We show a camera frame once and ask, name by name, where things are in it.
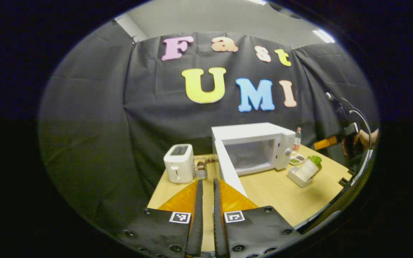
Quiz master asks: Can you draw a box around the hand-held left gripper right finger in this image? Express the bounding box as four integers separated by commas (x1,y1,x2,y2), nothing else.
213,178,302,258

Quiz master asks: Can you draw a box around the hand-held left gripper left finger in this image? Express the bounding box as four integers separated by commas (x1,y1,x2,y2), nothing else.
118,180,204,258

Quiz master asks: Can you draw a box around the sandwich with lettuce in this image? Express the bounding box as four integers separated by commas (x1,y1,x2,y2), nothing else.
295,155,322,182

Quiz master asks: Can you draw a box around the white microwave oven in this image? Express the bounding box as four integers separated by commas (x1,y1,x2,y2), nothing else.
212,123,296,196

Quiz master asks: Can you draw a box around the clear plastic bottle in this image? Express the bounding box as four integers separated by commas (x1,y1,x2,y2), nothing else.
293,127,302,151

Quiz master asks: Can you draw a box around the divided dish of beans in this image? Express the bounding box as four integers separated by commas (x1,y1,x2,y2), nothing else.
289,151,307,166

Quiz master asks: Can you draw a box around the white rectangular tray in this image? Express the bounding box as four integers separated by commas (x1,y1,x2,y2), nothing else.
287,167,313,188

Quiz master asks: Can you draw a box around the white toaster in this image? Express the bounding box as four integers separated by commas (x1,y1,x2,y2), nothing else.
163,144,195,184

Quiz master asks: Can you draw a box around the black backdrop cloth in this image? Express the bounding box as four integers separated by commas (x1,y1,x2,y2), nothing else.
38,20,379,233

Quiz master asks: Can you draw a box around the grey cable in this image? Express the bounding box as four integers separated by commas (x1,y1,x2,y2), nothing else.
348,107,373,152

